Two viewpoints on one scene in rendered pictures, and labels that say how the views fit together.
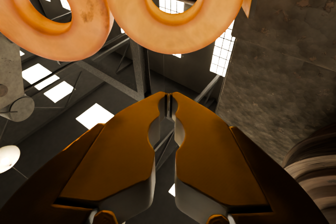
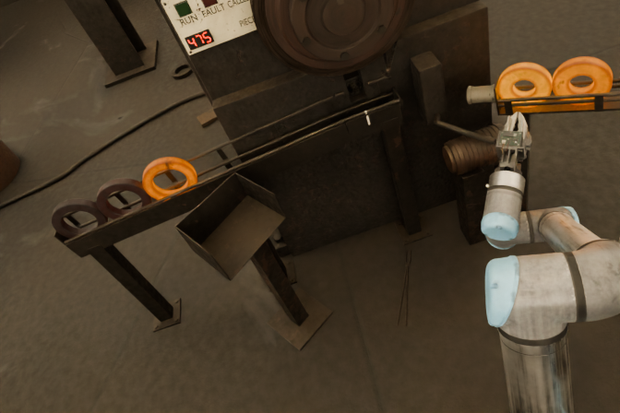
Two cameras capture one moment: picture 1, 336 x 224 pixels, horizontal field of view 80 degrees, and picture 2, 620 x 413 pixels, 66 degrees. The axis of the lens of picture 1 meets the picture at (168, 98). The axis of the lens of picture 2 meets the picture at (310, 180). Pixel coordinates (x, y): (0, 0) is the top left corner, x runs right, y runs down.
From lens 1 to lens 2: 153 cm
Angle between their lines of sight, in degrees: 97
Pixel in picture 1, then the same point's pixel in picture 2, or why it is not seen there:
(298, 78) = not seen: outside the picture
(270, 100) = not seen: outside the picture
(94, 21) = (559, 81)
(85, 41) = (567, 73)
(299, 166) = not seen: outside the picture
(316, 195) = not seen: outside the picture
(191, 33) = (516, 76)
